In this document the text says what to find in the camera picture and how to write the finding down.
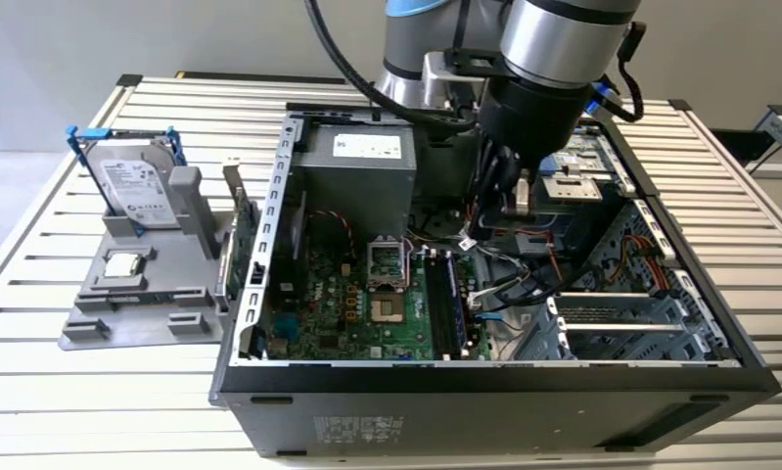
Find silver CPU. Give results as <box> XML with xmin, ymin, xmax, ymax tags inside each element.
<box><xmin>104</xmin><ymin>252</ymin><xmax>148</xmax><ymax>278</ymax></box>

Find grey power supply unit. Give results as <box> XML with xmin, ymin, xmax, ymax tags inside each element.
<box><xmin>292</xmin><ymin>124</ymin><xmax>420</xmax><ymax>241</ymax></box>

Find red yellow power wires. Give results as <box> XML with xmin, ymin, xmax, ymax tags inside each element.
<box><xmin>616</xmin><ymin>234</ymin><xmax>677</xmax><ymax>301</ymax></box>

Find green motherboard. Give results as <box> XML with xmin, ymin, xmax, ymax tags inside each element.
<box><xmin>263</xmin><ymin>239</ymin><xmax>496</xmax><ymax>366</ymax></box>

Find hard disk in blue carrier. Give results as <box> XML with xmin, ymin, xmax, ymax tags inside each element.
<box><xmin>65</xmin><ymin>124</ymin><xmax>189</xmax><ymax>236</ymax></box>

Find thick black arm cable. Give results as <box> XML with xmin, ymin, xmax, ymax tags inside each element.
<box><xmin>300</xmin><ymin>0</ymin><xmax>481</xmax><ymax>132</ymax></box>

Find green graphics card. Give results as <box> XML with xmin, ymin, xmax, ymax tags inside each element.
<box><xmin>212</xmin><ymin>155</ymin><xmax>267</xmax><ymax>314</ymax></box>

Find black RAM slot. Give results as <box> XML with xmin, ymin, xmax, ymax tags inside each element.
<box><xmin>432</xmin><ymin>250</ymin><xmax>456</xmax><ymax>364</ymax></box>
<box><xmin>424</xmin><ymin>250</ymin><xmax>448</xmax><ymax>364</ymax></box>

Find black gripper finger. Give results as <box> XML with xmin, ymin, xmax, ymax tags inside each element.
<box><xmin>473</xmin><ymin>140</ymin><xmax>542</xmax><ymax>232</ymax></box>

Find grey metal disk bay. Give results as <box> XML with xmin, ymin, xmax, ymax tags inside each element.
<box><xmin>546</xmin><ymin>292</ymin><xmax>725</xmax><ymax>364</ymax></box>

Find CPU socket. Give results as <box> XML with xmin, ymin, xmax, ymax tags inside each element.
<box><xmin>368</xmin><ymin>289</ymin><xmax>411</xmax><ymax>328</ymax></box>

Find grey metal drive cage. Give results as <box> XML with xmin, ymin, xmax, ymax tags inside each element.
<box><xmin>475</xmin><ymin>124</ymin><xmax>634</xmax><ymax>256</ymax></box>

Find grey plastic parts rack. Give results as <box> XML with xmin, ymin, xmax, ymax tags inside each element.
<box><xmin>59</xmin><ymin>165</ymin><xmax>235</xmax><ymax>352</ymax></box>

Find small silver wrist camera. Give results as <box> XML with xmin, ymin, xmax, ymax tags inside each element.
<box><xmin>421</xmin><ymin>48</ymin><xmax>504</xmax><ymax>108</ymax></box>

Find black open PC case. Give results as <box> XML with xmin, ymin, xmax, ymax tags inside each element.
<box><xmin>207</xmin><ymin>100</ymin><xmax>782</xmax><ymax>461</ymax></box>

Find black case fan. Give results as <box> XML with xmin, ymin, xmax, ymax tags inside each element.
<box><xmin>279</xmin><ymin>191</ymin><xmax>311</xmax><ymax>275</ymax></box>

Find metal socket cover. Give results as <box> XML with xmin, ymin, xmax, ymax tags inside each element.
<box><xmin>365</xmin><ymin>237</ymin><xmax>411</xmax><ymax>290</ymax></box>

